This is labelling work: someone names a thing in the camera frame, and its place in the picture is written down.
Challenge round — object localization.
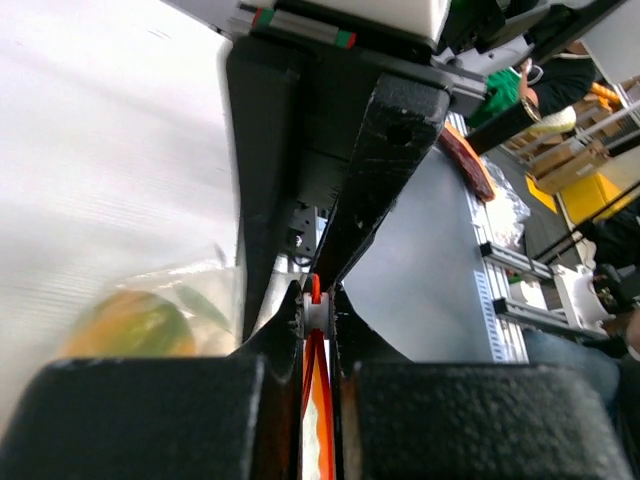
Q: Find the cardboard box stack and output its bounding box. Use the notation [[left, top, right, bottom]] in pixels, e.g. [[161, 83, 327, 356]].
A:
[[530, 140, 611, 195]]

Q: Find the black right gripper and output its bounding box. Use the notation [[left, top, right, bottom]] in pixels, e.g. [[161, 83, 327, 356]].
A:
[[176, 1, 486, 341]]

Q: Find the green orange mango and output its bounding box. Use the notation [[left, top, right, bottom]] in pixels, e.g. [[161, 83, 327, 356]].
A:
[[57, 290, 198, 358]]

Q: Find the white slotted cable duct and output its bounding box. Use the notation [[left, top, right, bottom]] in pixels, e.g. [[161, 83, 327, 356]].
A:
[[464, 189, 531, 364]]

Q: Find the aluminium mounting rail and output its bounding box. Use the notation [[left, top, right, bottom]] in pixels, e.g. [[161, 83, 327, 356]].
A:
[[480, 242, 614, 340]]

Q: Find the person in green shirt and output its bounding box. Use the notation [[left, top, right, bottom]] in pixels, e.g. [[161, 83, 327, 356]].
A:
[[466, 41, 597, 129]]

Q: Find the red toy meat slab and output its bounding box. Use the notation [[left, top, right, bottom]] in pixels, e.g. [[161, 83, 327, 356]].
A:
[[439, 121, 496, 203]]

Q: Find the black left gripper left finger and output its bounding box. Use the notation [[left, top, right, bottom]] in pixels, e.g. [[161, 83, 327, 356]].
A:
[[1, 282, 303, 479]]

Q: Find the clear zip bag orange zipper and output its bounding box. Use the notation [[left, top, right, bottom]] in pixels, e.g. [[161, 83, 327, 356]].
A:
[[61, 244, 335, 479]]

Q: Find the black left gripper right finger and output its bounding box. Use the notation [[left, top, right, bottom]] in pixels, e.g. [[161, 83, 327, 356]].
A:
[[331, 288, 633, 479]]

